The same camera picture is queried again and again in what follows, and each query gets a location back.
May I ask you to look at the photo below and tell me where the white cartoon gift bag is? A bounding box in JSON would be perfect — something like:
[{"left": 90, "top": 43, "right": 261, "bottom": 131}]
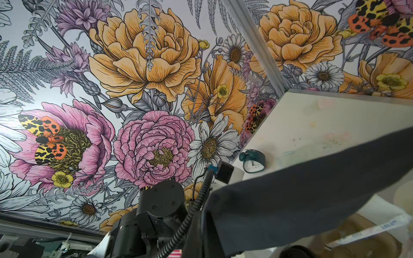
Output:
[{"left": 243, "top": 173, "right": 413, "bottom": 258}]

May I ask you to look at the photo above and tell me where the black napkin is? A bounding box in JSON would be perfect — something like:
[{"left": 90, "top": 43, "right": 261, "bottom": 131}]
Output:
[{"left": 182, "top": 128, "right": 413, "bottom": 258}]

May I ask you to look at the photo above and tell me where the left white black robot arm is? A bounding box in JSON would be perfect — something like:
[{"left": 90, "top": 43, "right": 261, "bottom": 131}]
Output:
[{"left": 87, "top": 180, "right": 189, "bottom": 258}]

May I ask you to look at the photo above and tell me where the white straw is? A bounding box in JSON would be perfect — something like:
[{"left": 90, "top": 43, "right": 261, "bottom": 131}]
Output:
[{"left": 324, "top": 213, "right": 412, "bottom": 250}]

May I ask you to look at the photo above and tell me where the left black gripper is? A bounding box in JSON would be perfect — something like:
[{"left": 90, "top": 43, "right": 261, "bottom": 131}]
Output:
[{"left": 106, "top": 180, "right": 200, "bottom": 258}]

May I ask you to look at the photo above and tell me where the brown pulp cup carrier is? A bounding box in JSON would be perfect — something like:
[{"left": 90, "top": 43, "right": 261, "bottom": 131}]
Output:
[{"left": 303, "top": 212, "right": 402, "bottom": 258}]

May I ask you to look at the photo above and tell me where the black cup lid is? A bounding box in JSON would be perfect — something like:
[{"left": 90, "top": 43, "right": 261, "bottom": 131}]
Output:
[{"left": 279, "top": 245, "right": 318, "bottom": 258}]

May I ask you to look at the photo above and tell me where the teal alarm clock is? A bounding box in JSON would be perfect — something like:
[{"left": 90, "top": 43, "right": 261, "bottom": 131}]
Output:
[{"left": 239, "top": 149, "right": 266, "bottom": 174}]

